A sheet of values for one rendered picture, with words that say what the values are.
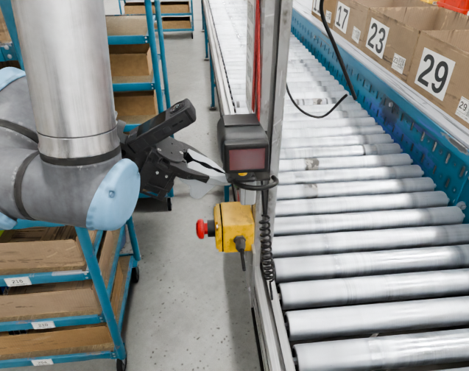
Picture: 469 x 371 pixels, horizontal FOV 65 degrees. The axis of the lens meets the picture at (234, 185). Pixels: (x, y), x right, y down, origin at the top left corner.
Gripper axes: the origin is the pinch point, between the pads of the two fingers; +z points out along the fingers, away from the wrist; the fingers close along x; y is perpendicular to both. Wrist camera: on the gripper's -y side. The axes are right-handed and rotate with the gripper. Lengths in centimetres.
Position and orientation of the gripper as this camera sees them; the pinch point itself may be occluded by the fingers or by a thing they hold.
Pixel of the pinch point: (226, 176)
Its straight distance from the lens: 63.9
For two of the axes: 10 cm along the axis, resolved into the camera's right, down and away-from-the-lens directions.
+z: 8.6, 3.6, 3.6
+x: 1.0, 5.8, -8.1
